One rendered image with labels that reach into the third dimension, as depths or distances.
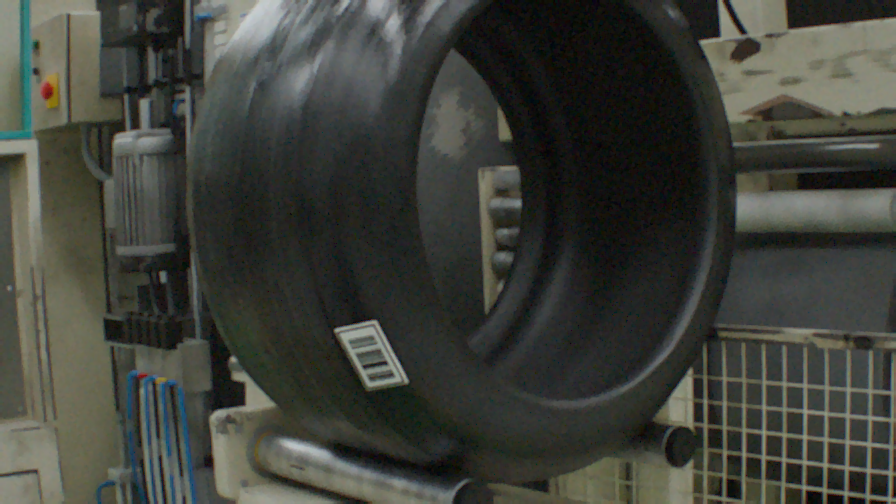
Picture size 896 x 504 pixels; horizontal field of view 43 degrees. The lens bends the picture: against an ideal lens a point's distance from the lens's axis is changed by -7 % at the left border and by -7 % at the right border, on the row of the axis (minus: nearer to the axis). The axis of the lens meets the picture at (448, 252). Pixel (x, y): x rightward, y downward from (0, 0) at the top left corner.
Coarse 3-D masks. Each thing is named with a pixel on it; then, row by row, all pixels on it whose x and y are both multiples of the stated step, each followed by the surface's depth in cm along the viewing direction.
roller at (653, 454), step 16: (640, 432) 124; (656, 432) 122; (672, 432) 121; (688, 432) 121; (624, 448) 125; (640, 448) 123; (656, 448) 121; (672, 448) 120; (688, 448) 122; (656, 464) 123; (672, 464) 120
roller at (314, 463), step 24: (264, 456) 127; (288, 456) 123; (312, 456) 120; (336, 456) 118; (360, 456) 116; (312, 480) 120; (336, 480) 116; (360, 480) 113; (384, 480) 110; (408, 480) 108; (432, 480) 106; (456, 480) 105
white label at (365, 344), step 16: (352, 336) 97; (368, 336) 97; (352, 352) 98; (368, 352) 98; (384, 352) 97; (368, 368) 99; (384, 368) 98; (400, 368) 98; (368, 384) 100; (384, 384) 99
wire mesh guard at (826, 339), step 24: (720, 336) 139; (744, 336) 136; (768, 336) 134; (792, 336) 131; (816, 336) 128; (840, 336) 126; (864, 336) 123; (888, 336) 121; (744, 360) 138; (744, 384) 138; (792, 384) 132; (744, 408) 138; (768, 408) 135; (744, 432) 138; (768, 432) 135; (744, 456) 138; (552, 480) 163; (600, 480) 157; (744, 480) 138
